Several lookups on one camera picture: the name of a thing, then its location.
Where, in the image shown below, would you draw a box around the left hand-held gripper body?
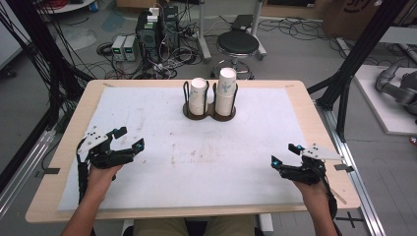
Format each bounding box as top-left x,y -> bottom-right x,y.
77,126 -> 136,170

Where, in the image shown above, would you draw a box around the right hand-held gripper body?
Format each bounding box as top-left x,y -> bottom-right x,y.
284,143 -> 345,186

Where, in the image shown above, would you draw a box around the dark wire cup holder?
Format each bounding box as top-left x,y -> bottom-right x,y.
182,80 -> 238,123

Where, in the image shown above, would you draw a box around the white printed paper cup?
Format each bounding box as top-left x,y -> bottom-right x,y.
189,77 -> 209,104

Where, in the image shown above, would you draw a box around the person's right hand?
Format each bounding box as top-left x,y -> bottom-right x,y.
293,179 -> 330,214

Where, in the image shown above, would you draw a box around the person's left hand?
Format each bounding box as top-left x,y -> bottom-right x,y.
86,164 -> 124,202

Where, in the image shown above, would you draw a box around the black tape piece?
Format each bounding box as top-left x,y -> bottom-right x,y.
34,167 -> 61,178
333,162 -> 355,174

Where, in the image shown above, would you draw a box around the thin wooden stick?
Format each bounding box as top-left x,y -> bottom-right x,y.
328,187 -> 348,206

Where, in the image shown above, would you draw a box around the white table base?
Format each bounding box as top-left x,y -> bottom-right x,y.
258,212 -> 275,236

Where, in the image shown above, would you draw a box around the white foam mat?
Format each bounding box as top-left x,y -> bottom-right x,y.
57,86 -> 328,211

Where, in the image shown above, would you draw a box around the person's khaki trousers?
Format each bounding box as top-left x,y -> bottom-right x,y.
132,214 -> 257,236

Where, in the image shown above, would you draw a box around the grey power supply box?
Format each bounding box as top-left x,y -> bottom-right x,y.
110,34 -> 128,63
123,34 -> 138,63

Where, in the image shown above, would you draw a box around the white platform board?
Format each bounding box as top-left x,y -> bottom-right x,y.
353,64 -> 417,137

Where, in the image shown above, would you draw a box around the black computer tower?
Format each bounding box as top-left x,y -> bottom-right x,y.
135,10 -> 162,64

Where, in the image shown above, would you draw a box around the white stand leg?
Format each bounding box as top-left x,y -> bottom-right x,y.
196,0 -> 212,64
250,0 -> 268,61

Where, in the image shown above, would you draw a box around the black round stool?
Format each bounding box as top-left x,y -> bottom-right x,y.
210,30 -> 261,81

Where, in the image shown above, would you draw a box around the white round table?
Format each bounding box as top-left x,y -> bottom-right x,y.
35,0 -> 96,15

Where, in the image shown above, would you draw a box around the flat black device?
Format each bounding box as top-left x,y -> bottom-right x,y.
230,14 -> 256,32

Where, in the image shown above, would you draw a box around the brown cardboard box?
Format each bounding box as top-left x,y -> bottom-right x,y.
322,0 -> 411,41

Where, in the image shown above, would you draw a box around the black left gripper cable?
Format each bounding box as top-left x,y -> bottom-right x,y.
76,141 -> 90,207

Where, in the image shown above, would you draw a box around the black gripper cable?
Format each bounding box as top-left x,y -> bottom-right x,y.
76,141 -> 90,207
322,175 -> 339,221

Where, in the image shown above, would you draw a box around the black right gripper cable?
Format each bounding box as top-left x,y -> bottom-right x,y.
322,175 -> 339,221

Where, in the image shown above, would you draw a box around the aluminium rail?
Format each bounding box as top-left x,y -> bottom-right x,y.
0,129 -> 57,220
316,100 -> 387,236

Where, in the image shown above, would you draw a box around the tangle of floor cables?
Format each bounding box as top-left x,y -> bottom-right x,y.
94,3 -> 206,81

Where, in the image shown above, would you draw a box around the black frame with cable bundle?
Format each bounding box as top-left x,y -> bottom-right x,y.
0,0 -> 96,132

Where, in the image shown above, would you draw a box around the black frame post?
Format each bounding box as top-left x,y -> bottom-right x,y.
307,0 -> 411,143

